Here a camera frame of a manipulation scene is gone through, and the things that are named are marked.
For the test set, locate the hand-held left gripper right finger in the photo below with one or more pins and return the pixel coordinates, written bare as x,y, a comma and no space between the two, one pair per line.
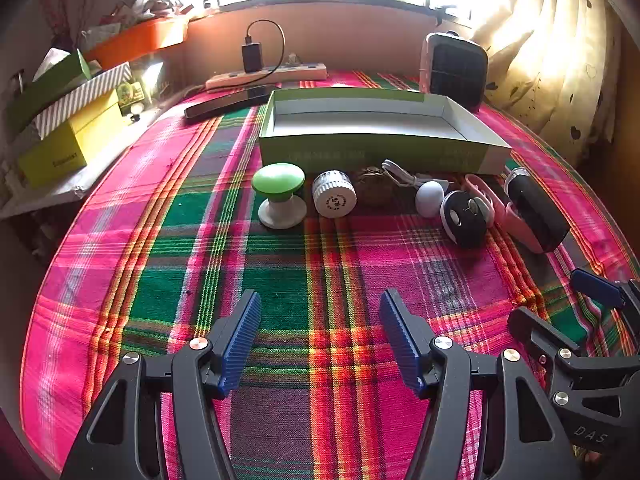
400,340

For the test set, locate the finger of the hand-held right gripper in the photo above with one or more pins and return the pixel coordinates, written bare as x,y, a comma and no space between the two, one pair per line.
597,287
537,340

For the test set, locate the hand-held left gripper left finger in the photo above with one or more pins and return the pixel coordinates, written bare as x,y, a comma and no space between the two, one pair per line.
242,340

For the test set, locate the black rectangular device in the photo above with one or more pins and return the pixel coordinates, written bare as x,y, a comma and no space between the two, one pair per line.
537,215

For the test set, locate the black round disc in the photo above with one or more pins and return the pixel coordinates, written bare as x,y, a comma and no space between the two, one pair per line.
465,222

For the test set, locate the grey ball-head massager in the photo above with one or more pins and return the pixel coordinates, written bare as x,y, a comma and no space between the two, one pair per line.
429,199

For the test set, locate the large wrinkled walnut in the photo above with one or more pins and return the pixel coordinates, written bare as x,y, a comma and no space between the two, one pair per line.
372,190

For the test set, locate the small white round cap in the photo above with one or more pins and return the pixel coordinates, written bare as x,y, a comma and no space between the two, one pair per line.
334,200

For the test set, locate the green mushroom-shaped massager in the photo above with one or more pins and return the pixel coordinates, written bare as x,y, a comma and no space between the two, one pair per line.
277,180

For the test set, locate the green white cardboard box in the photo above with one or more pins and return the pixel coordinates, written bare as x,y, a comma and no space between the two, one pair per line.
350,152

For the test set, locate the pink green plaid tablecloth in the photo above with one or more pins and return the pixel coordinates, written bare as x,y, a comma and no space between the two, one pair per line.
350,260

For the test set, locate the white side shelf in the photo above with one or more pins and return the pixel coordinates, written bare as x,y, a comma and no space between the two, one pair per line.
100,165

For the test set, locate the cream patterned curtain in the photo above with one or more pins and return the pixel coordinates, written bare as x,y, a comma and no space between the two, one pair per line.
560,60

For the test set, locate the black smartphone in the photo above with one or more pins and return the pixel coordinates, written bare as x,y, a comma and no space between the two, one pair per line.
225,102

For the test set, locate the grey portable air cooler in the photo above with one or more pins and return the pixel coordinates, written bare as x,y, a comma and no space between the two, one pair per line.
457,72

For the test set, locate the yellow box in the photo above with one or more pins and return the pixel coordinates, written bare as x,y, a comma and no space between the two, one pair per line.
75,145

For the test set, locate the green label card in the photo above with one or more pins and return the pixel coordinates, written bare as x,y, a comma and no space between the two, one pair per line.
131,94

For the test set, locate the white power strip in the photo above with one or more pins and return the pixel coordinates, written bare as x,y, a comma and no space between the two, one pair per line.
300,72

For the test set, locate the black charger adapter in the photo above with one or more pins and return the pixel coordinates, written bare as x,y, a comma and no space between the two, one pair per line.
252,57

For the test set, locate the white plug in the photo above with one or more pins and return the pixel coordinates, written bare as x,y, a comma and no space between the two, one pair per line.
295,59

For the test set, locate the striped box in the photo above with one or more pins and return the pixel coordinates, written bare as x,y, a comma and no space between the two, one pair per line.
80,100

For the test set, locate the orange tray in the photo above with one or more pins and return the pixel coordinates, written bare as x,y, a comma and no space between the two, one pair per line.
145,40

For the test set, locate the black window latch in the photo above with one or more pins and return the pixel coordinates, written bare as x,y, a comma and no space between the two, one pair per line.
440,10

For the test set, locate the white tissue paper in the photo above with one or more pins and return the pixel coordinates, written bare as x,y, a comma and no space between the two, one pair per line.
50,62

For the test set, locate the dried red branches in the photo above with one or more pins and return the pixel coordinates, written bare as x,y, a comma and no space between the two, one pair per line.
62,10

